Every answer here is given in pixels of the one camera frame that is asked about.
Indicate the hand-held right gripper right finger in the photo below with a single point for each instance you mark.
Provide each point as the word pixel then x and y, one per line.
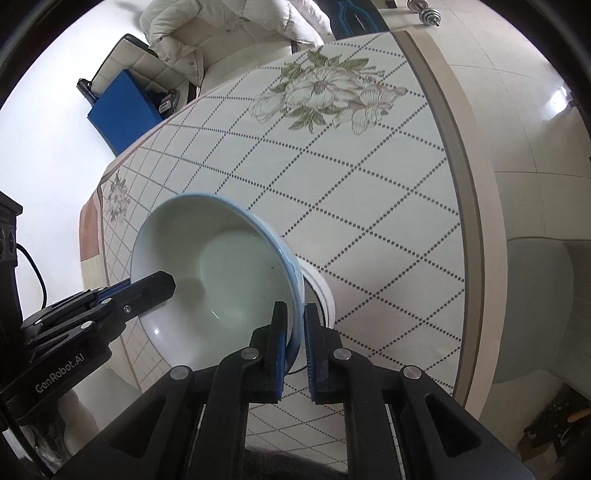
pixel 311 362

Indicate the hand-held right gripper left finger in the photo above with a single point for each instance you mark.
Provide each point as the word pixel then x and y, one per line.
pixel 279 362

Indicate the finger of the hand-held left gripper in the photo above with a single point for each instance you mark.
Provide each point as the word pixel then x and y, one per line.
pixel 113 290
pixel 147 290

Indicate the plain white bowl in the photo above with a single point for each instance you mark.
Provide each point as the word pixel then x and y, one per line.
pixel 322 295

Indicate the white bowl with blue rim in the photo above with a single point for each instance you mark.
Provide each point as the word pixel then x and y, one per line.
pixel 221 277

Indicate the person's left hand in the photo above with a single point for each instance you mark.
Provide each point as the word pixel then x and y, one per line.
pixel 76 429

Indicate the floral dotted tablecloth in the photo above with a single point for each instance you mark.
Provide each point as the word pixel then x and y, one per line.
pixel 369 207

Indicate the blue panel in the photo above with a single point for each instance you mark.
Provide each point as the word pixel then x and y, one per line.
pixel 122 113

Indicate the cream leather chair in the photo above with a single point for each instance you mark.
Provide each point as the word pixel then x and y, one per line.
pixel 138 60

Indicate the grey stool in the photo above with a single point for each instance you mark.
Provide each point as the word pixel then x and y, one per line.
pixel 540 309

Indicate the white puffer jacket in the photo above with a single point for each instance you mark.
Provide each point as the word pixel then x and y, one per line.
pixel 221 27

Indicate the dark printed mat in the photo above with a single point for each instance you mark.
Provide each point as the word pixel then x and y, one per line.
pixel 355 18

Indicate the metal dumbbell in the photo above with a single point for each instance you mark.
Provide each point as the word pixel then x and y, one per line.
pixel 431 17
pixel 417 4

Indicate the black chair bracket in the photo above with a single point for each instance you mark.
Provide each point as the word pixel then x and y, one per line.
pixel 87 90

